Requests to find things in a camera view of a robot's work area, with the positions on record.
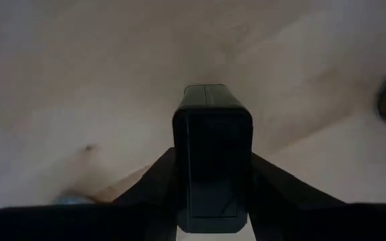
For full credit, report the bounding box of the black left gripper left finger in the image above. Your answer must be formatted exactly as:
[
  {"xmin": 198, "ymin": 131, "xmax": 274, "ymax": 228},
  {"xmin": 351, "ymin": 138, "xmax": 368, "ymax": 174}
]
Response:
[{"xmin": 0, "ymin": 147, "xmax": 178, "ymax": 241}]

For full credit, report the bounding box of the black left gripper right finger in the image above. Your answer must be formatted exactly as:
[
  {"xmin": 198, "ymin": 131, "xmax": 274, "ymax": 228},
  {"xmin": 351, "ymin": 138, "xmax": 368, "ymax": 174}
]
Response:
[{"xmin": 246, "ymin": 153, "xmax": 386, "ymax": 241}]

